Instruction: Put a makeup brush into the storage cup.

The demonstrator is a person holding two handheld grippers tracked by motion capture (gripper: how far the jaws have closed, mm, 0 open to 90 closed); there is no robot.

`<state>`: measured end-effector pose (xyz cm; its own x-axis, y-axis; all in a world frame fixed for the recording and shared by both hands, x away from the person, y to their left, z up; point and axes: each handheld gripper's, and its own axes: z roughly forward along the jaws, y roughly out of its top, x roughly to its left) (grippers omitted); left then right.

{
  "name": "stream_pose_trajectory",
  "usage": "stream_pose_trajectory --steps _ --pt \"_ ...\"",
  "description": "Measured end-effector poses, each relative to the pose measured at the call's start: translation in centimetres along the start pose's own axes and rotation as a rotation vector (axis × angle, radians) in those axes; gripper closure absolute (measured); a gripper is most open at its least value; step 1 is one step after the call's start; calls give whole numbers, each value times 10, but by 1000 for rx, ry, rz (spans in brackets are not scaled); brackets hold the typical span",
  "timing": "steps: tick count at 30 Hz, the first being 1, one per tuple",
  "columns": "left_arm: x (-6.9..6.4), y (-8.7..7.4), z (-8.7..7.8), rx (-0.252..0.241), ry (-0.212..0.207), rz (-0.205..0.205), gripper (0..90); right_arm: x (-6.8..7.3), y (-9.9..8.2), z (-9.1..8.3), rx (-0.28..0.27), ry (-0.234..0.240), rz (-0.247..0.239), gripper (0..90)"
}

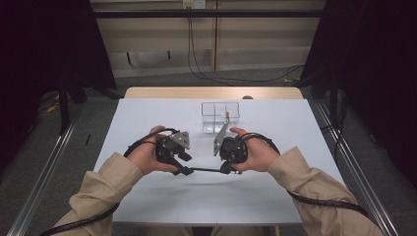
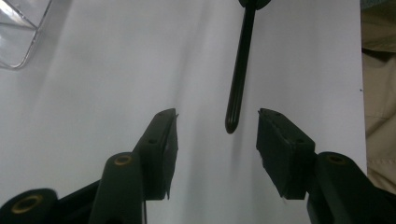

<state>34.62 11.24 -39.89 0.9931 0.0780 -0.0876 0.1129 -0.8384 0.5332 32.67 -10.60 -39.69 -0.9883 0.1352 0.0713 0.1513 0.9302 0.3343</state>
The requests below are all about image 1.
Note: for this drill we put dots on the person's right leg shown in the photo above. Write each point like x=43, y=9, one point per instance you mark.
x=236, y=232

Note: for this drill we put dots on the person's leg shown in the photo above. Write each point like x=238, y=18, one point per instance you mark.
x=167, y=232
x=236, y=232

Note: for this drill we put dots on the clear acrylic organizer box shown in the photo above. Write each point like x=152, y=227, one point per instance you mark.
x=209, y=126

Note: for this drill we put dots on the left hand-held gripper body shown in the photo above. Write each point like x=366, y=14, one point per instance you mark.
x=167, y=149

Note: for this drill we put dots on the wooden table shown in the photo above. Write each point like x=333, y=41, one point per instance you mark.
x=196, y=92

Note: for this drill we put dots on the black stand post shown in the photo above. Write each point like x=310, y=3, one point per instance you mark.
x=332, y=95
x=64, y=105

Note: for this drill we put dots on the metal floor rail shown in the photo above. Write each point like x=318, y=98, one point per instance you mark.
x=42, y=182
x=386, y=226

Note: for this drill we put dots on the person's left hand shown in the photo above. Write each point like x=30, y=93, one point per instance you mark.
x=144, y=157

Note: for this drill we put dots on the person's left leg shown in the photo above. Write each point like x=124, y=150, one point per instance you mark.
x=167, y=232

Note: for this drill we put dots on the white table cover sheet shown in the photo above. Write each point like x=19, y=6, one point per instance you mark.
x=209, y=203

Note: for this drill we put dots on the black makeup brush silver ferrule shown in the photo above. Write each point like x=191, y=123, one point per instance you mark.
x=206, y=169

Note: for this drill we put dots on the black horizontal bar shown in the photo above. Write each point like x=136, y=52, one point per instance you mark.
x=147, y=13

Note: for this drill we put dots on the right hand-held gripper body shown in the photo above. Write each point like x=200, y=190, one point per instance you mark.
x=232, y=150

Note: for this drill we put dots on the white wall socket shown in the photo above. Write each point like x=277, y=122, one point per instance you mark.
x=195, y=4

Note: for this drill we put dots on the person's right hand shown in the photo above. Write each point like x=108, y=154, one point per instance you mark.
x=259, y=157

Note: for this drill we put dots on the black curtain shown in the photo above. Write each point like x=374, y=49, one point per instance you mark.
x=377, y=65
x=39, y=49

